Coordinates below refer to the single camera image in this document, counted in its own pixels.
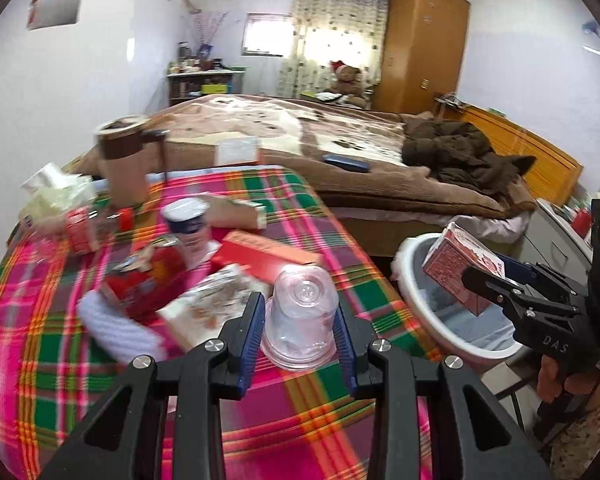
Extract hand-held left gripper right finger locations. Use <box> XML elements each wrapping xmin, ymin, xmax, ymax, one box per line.
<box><xmin>332</xmin><ymin>300</ymin><xmax>556</xmax><ymax>480</ymax></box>

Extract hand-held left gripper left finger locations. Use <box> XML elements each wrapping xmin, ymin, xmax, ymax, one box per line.
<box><xmin>37</xmin><ymin>291</ymin><xmax>267</xmax><ymax>480</ymax></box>

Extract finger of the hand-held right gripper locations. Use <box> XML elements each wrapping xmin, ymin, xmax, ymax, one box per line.
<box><xmin>461</xmin><ymin>265</ymin><xmax>583</xmax><ymax>331</ymax></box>
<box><xmin>499</xmin><ymin>255</ymin><xmax>590</xmax><ymax>307</ymax></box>

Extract pink milk carton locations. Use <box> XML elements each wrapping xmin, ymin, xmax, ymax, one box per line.
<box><xmin>422</xmin><ymin>224</ymin><xmax>508</xmax><ymax>317</ymax></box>

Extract white trash bin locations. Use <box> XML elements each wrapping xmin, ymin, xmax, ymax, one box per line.
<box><xmin>392</xmin><ymin>232</ymin><xmax>523</xmax><ymax>361</ymax></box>

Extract clear plastic cup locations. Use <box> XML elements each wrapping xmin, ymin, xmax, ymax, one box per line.
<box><xmin>260</xmin><ymin>265</ymin><xmax>340</xmax><ymax>372</ymax></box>

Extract white yogurt cup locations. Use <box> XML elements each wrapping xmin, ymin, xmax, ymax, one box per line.
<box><xmin>161</xmin><ymin>198</ymin><xmax>222</xmax><ymax>268</ymax></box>

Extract red label cola bottle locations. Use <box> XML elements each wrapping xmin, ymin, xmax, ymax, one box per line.
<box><xmin>30</xmin><ymin>205</ymin><xmax>133</xmax><ymax>256</ymax></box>

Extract person's right forearm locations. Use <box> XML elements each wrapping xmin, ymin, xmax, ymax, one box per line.
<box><xmin>550</xmin><ymin>377</ymin><xmax>600</xmax><ymax>480</ymax></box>

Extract person's right hand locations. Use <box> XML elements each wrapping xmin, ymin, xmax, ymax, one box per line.
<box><xmin>536</xmin><ymin>352</ymin><xmax>571</xmax><ymax>406</ymax></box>

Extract grey bedside cabinet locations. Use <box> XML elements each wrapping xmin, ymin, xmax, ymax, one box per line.
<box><xmin>522</xmin><ymin>197</ymin><xmax>593</xmax><ymax>266</ymax></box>

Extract pale bed sheet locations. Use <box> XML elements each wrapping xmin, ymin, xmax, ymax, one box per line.
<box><xmin>450</xmin><ymin>210</ymin><xmax>531</xmax><ymax>241</ymax></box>

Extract white printed snack packet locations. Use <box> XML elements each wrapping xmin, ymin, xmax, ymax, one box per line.
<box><xmin>156</xmin><ymin>264</ymin><xmax>273</xmax><ymax>351</ymax></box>

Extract red container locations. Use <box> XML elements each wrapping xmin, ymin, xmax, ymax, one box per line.
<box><xmin>570</xmin><ymin>207</ymin><xmax>593</xmax><ymax>238</ymax></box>

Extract plaid tablecloth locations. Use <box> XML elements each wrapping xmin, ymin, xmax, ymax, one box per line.
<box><xmin>0</xmin><ymin>165</ymin><xmax>443</xmax><ymax>480</ymax></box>

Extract long red box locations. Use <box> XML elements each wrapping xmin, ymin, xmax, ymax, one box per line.
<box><xmin>215</xmin><ymin>230</ymin><xmax>323</xmax><ymax>283</ymax></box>

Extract wooden headboard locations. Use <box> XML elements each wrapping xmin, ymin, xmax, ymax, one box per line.
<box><xmin>457</xmin><ymin>102</ymin><xmax>583</xmax><ymax>206</ymax></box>

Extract red snack packet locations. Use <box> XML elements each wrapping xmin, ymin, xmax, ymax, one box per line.
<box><xmin>100</xmin><ymin>245</ymin><xmax>216</xmax><ymax>321</ymax></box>

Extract brown paper box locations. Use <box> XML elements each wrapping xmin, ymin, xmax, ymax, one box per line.
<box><xmin>207</xmin><ymin>195</ymin><xmax>267</xmax><ymax>232</ymax></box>

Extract dark brown jacket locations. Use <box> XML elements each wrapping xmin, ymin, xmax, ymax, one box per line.
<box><xmin>400</xmin><ymin>114</ymin><xmax>537</xmax><ymax>183</ymax></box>

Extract white knitted cloth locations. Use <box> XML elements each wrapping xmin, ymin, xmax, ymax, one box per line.
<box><xmin>77</xmin><ymin>292</ymin><xmax>163</xmax><ymax>363</ymax></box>

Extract light blue cloth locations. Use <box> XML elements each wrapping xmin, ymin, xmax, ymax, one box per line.
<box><xmin>147</xmin><ymin>169</ymin><xmax>216</xmax><ymax>185</ymax></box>

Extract white orange-edged packet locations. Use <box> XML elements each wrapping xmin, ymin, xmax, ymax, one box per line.
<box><xmin>215</xmin><ymin>137</ymin><xmax>261</xmax><ymax>167</ymax></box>

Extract brown lidded kettle mug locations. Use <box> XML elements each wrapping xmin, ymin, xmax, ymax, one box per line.
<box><xmin>94</xmin><ymin>116</ymin><xmax>170</xmax><ymax>206</ymax></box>

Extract brown printed blanket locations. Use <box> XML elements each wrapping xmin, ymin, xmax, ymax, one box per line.
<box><xmin>72</xmin><ymin>94</ymin><xmax>538</xmax><ymax>218</ymax></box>

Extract orange wooden wardrobe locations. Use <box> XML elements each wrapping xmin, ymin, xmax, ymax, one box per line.
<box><xmin>370</xmin><ymin>0</ymin><xmax>471</xmax><ymax>113</ymax></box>

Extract tissue pack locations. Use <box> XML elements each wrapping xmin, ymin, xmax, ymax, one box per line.
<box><xmin>20</xmin><ymin>162</ymin><xmax>98</xmax><ymax>231</ymax></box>

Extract brown teddy bear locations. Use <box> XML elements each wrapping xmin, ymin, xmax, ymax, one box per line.
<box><xmin>325</xmin><ymin>60</ymin><xmax>368</xmax><ymax>108</ymax></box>

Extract cluttered shelf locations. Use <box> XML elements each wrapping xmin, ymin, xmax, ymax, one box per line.
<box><xmin>166</xmin><ymin>69</ymin><xmax>246</xmax><ymax>107</ymax></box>

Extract patterned curtain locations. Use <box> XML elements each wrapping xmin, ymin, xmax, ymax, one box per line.
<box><xmin>277</xmin><ymin>0</ymin><xmax>391</xmax><ymax>101</ymax></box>

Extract window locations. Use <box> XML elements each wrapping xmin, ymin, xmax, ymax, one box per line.
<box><xmin>242</xmin><ymin>12</ymin><xmax>296</xmax><ymax>57</ymax></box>

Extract dried branches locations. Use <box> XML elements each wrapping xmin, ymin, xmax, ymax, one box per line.
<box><xmin>187</xmin><ymin>7</ymin><xmax>231</xmax><ymax>61</ymax></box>

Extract wall poster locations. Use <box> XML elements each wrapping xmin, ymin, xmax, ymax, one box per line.
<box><xmin>26</xmin><ymin>0</ymin><xmax>87</xmax><ymax>31</ymax></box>

